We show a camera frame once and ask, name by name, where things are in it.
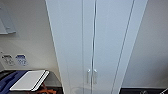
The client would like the white wardrobe door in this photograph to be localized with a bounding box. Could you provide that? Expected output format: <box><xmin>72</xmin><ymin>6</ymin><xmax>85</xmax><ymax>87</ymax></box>
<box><xmin>91</xmin><ymin>0</ymin><xmax>136</xmax><ymax>94</ymax></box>
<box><xmin>44</xmin><ymin>0</ymin><xmax>96</xmax><ymax>94</ymax></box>

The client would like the white wardrobe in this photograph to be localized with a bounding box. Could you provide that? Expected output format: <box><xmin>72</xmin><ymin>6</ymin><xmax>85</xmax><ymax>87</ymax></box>
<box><xmin>44</xmin><ymin>0</ymin><xmax>149</xmax><ymax>94</ymax></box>

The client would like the orange tool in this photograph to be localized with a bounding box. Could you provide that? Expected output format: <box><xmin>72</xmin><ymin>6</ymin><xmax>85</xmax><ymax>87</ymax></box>
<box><xmin>34</xmin><ymin>83</ymin><xmax>56</xmax><ymax>94</ymax></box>

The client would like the blue cloth item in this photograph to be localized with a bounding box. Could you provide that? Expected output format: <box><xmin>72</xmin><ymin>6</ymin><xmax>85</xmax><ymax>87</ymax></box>
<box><xmin>0</xmin><ymin>71</ymin><xmax>26</xmax><ymax>94</ymax></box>

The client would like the white wall label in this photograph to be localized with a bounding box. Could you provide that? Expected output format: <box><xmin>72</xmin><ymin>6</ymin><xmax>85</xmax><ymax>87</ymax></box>
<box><xmin>1</xmin><ymin>54</ymin><xmax>14</xmax><ymax>67</ymax></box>
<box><xmin>14</xmin><ymin>54</ymin><xmax>29</xmax><ymax>67</ymax></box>

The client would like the white wall board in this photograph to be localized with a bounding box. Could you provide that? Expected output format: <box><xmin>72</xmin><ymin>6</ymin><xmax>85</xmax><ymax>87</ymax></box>
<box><xmin>0</xmin><ymin>4</ymin><xmax>17</xmax><ymax>35</ymax></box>

